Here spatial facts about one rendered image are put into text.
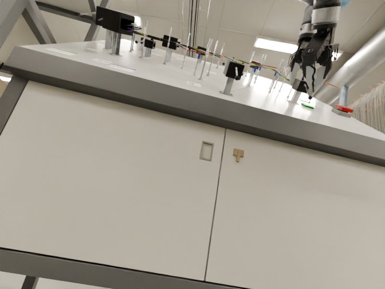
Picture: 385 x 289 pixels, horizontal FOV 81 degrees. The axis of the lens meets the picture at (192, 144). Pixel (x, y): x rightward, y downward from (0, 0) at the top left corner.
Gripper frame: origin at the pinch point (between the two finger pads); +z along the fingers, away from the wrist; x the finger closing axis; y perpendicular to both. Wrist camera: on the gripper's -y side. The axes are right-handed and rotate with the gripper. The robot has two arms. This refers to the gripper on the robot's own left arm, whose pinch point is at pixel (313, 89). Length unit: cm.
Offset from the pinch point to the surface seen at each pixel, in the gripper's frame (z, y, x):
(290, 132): 7.0, -24.2, -4.6
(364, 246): 36, -22, -27
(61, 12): -39, -42, 111
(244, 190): 18.4, -41.7, -1.9
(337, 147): 12.7, -14.1, -14.2
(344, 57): 27, 330, 89
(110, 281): 26, -78, 6
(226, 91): -3.8, -28.3, 14.9
